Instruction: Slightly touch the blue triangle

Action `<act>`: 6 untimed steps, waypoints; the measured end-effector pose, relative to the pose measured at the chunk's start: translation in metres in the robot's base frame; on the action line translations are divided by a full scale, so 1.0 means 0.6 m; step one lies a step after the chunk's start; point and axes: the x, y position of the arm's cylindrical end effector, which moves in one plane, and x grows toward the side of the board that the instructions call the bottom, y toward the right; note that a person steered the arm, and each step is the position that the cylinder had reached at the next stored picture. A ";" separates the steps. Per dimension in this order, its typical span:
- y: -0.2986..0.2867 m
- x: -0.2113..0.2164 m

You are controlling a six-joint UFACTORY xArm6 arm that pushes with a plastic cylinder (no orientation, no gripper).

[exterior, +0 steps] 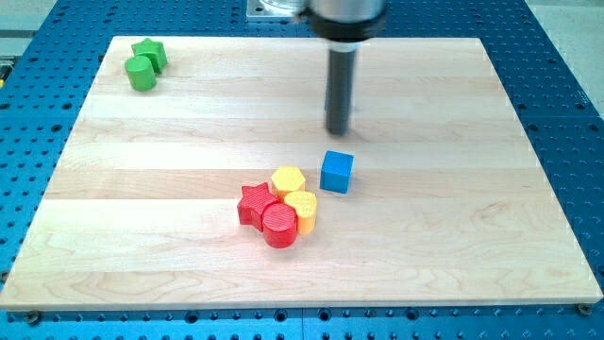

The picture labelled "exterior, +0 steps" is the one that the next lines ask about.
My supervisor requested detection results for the green star block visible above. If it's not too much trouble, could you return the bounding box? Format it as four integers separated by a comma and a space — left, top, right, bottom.
131, 38, 168, 74

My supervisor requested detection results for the wooden board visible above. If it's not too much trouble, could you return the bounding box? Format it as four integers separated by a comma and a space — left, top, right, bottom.
1, 36, 603, 312

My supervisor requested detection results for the red star block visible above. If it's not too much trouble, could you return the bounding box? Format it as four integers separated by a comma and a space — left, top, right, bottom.
237, 182, 278, 231

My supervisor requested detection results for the red cylinder block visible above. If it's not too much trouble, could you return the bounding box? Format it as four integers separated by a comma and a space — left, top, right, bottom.
261, 203, 297, 248

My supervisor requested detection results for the green cylinder block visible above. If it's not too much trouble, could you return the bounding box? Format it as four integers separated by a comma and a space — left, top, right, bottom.
125, 56, 157, 92

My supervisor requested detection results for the yellow heart block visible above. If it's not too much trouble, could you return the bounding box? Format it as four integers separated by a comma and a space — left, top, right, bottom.
284, 191, 318, 235

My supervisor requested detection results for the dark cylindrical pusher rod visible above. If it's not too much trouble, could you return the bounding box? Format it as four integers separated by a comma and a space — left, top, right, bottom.
325, 42, 361, 135

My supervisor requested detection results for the blue cube block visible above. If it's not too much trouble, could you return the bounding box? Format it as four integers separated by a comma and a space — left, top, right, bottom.
320, 150, 354, 194

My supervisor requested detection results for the yellow hexagon block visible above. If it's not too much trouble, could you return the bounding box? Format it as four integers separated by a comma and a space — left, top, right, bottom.
270, 166, 306, 201

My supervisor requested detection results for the metal base plate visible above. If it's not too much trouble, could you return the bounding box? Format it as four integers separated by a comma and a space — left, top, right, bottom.
245, 0, 304, 22

